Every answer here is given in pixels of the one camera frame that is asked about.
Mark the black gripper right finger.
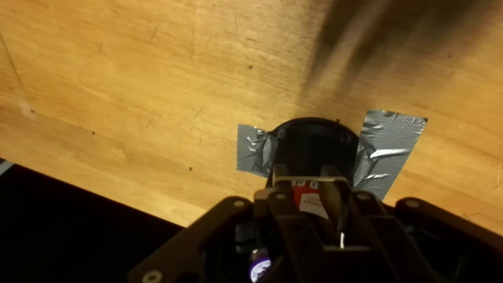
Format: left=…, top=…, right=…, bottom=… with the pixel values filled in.
left=320, top=165, right=503, bottom=283

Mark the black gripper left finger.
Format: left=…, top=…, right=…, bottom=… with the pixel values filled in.
left=128, top=164, right=328, bottom=283

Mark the thin pale rubber band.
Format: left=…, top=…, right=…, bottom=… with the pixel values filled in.
left=273, top=175, right=353, bottom=188

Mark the brown cup with red label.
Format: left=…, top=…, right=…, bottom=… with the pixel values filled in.
left=265, top=117, right=364, bottom=221

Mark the small grey duct tape piece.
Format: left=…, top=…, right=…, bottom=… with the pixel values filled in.
left=236, top=123, right=279, bottom=178

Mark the large grey duct tape piece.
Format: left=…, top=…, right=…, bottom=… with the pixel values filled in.
left=353, top=109, right=430, bottom=202

